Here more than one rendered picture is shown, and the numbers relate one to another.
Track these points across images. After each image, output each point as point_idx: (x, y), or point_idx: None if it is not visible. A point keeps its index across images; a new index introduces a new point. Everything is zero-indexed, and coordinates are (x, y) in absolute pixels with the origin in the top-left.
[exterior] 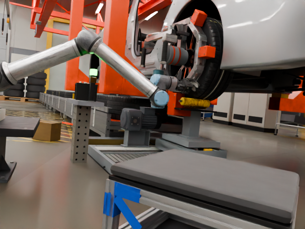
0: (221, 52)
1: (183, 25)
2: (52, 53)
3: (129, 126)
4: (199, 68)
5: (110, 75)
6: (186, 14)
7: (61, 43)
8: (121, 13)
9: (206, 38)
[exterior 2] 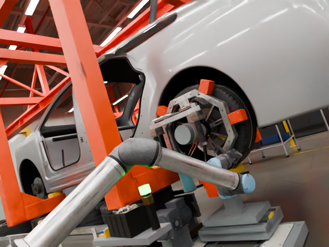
0: (245, 111)
1: (200, 97)
2: (92, 189)
3: (174, 234)
4: (236, 135)
5: (122, 182)
6: (170, 88)
7: (96, 170)
8: (105, 108)
9: (226, 103)
